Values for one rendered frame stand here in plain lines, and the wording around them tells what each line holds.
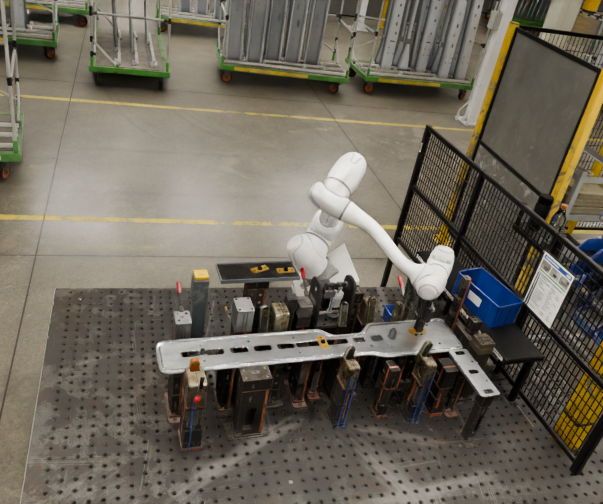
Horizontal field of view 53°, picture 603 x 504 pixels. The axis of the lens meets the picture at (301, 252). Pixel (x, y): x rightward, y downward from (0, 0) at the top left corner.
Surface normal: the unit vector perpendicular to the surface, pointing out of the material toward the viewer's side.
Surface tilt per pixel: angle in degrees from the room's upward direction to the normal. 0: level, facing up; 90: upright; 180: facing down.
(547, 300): 90
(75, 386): 0
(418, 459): 0
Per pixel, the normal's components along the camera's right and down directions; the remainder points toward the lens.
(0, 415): 0.16, -0.84
